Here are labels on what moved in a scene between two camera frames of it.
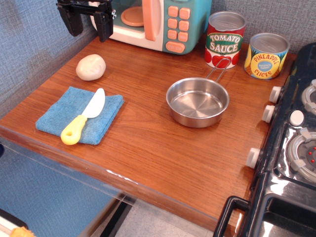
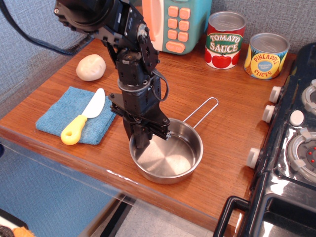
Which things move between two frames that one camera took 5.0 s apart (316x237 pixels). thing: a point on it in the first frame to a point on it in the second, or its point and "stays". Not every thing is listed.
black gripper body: [96, 6] to [139, 105]
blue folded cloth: [72, 103] stays
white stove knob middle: [268, 112] stays
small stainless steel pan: [199, 102] to [166, 161]
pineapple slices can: [266, 56] stays
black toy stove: [283, 203] stays
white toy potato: [91, 67] stays
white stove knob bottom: [253, 156] stays
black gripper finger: [104, 21] to [142, 138]
